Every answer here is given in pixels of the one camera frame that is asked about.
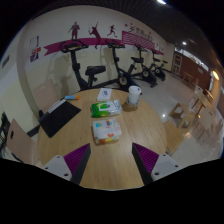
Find grey wall sign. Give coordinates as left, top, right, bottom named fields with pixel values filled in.
left=1, top=54, right=11, bottom=69

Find ceiling lights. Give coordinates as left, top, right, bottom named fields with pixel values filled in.
left=156, top=0, right=221, bottom=81

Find white paper cup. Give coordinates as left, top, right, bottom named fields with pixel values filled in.
left=127, top=85, right=143, bottom=106

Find wooden chair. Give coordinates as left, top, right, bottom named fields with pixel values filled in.
left=6, top=118, right=38, bottom=165
left=33, top=79, right=63, bottom=113

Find black exercise bike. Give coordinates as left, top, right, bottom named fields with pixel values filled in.
left=130, top=44, right=158, bottom=88
left=105, top=39, right=138, bottom=92
left=59, top=39, right=107, bottom=92
left=149, top=49, right=168, bottom=82

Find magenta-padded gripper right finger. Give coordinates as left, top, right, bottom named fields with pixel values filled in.
left=131, top=142, right=184, bottom=186

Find brown cup holder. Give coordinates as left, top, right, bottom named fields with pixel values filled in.
left=122, top=98, right=140, bottom=112

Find group of wooden chairs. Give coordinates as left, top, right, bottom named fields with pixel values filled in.
left=163, top=71, right=224, bottom=158

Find small white box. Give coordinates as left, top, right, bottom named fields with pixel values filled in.
left=96, top=87, right=113, bottom=102

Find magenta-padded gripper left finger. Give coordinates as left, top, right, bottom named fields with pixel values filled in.
left=41, top=143, right=92, bottom=186

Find black mouse pad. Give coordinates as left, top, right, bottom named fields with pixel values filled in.
left=39, top=100, right=82, bottom=139

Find green wet wipes pack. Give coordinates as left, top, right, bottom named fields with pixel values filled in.
left=90, top=99, right=124, bottom=118

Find blue tube with orange cap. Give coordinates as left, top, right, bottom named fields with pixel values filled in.
left=64, top=94, right=81, bottom=101

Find purple wall posters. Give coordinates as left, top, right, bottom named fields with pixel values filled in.
left=29, top=35, right=42, bottom=63

